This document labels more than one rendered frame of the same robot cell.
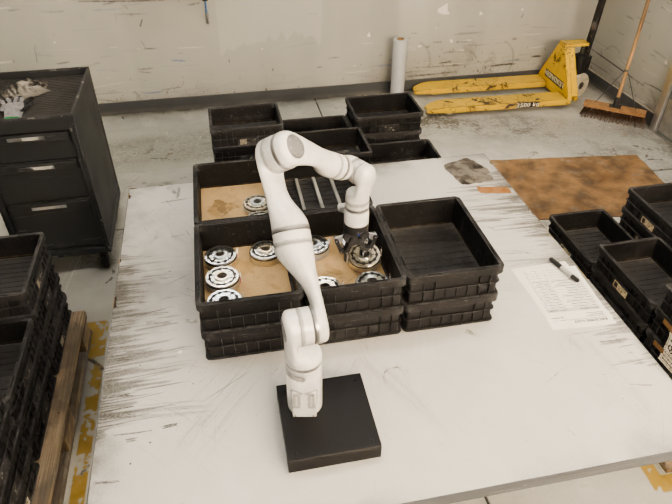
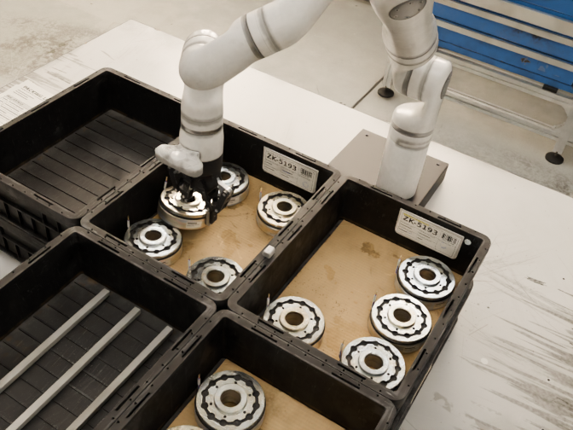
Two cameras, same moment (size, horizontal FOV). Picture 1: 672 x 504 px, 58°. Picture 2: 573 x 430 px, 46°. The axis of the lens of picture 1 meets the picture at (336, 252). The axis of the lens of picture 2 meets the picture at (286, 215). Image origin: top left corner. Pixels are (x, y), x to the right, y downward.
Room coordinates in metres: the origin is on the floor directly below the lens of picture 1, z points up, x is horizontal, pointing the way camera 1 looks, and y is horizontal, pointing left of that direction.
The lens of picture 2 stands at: (2.10, 0.62, 1.72)
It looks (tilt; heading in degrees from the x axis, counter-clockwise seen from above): 43 degrees down; 218
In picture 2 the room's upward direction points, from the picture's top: 7 degrees clockwise
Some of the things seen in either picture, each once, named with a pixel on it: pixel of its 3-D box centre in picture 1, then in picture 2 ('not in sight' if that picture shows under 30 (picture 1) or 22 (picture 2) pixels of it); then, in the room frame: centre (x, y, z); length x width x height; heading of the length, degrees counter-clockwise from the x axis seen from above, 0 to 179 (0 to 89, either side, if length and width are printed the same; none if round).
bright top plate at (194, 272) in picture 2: (313, 244); (215, 278); (1.58, 0.07, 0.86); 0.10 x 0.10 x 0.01
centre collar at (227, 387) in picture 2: not in sight; (230, 398); (1.72, 0.26, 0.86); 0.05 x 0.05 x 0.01
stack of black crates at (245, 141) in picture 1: (248, 152); not in sight; (3.13, 0.51, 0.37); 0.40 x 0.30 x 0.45; 102
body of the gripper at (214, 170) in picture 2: (355, 231); (200, 167); (1.49, -0.06, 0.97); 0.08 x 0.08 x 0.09
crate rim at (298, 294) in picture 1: (245, 259); (367, 274); (1.42, 0.27, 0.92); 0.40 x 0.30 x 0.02; 11
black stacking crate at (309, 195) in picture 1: (320, 194); (56, 372); (1.87, 0.06, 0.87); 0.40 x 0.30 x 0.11; 11
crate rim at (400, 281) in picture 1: (342, 247); (218, 200); (1.48, -0.02, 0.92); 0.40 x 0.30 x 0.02; 11
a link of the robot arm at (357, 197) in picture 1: (360, 185); (203, 80); (1.48, -0.07, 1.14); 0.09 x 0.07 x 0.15; 43
